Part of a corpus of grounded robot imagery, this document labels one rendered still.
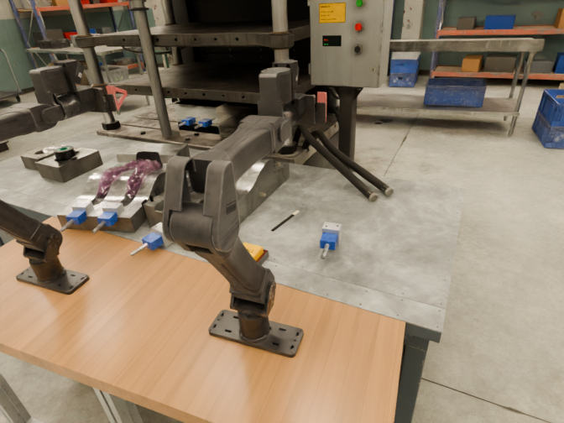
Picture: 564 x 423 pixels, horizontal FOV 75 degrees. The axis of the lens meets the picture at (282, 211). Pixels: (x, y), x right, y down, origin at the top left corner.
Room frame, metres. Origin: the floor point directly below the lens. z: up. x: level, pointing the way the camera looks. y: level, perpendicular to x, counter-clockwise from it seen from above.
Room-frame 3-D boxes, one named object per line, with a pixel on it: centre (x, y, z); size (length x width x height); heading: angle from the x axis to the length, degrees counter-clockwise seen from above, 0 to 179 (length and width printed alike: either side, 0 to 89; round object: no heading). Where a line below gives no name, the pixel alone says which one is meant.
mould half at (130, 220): (1.26, 0.55, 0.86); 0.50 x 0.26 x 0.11; 169
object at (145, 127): (2.22, 0.30, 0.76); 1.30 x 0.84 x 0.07; 62
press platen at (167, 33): (2.22, 0.28, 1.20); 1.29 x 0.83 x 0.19; 62
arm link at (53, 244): (0.79, 0.63, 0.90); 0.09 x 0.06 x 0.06; 67
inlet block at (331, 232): (0.83, -0.12, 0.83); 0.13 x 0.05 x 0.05; 159
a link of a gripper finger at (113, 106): (1.09, 0.46, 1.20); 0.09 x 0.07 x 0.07; 157
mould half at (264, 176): (1.16, 0.19, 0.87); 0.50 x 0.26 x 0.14; 152
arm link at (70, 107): (0.98, 0.55, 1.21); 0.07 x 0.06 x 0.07; 157
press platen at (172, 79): (2.22, 0.28, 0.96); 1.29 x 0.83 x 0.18; 62
